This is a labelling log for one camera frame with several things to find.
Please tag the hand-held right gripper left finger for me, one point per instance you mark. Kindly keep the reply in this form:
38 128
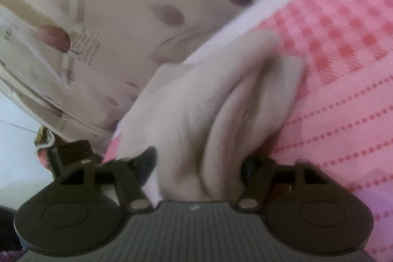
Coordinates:
149 159

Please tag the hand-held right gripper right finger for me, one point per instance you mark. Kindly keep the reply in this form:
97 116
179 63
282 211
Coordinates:
248 166

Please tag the colourful printed cloth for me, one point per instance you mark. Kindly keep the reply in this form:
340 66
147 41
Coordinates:
44 142

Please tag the pink checked bed sheet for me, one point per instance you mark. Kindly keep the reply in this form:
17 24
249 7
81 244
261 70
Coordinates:
337 81

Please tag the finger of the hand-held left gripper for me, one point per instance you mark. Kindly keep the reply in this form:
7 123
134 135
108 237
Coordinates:
73 153

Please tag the beige small garment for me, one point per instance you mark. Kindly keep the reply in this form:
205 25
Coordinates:
190 114

